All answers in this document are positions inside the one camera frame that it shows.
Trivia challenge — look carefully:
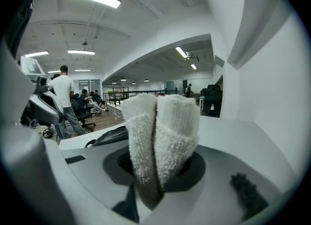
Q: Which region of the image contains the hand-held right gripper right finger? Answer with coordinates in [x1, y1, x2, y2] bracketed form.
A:
[150, 144, 290, 224]

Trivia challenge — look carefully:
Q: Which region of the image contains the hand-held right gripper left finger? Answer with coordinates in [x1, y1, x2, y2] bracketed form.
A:
[60, 139, 137, 208]

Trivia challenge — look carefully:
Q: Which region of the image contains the black leather bag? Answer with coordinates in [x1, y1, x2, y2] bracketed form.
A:
[84, 125, 129, 148]

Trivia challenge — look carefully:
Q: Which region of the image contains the frosted glass partition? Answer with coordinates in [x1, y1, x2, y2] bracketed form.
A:
[166, 80, 183, 95]

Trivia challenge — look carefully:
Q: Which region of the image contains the black metal railing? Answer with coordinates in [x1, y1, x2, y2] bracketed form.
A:
[102, 87, 178, 107]

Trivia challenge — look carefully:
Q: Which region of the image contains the black office chair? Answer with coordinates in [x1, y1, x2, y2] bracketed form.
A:
[70, 93, 97, 132]
[203, 85, 223, 117]

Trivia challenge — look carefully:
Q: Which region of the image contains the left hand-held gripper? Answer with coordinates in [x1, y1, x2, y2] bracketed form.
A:
[20, 56, 65, 125]

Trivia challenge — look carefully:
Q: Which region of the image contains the beige cloth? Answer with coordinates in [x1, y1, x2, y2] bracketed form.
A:
[121, 93, 200, 210]

